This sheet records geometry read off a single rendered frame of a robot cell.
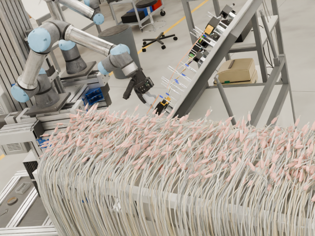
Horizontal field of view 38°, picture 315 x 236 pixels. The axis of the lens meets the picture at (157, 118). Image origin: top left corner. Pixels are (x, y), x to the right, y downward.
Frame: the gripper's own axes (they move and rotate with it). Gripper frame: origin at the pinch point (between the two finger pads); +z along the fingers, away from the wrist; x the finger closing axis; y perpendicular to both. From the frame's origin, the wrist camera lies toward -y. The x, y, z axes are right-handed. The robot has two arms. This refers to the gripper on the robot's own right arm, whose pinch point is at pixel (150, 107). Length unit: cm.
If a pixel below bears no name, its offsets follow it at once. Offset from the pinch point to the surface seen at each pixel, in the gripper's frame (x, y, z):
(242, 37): 105, 36, 4
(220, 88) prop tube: -13.6, 41.3, 6.1
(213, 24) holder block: -3, 51, -19
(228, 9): 35, 53, -20
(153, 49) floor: 431, -156, -11
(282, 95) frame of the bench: 75, 46, 46
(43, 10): 412, -264, -149
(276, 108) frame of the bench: 59, 42, 47
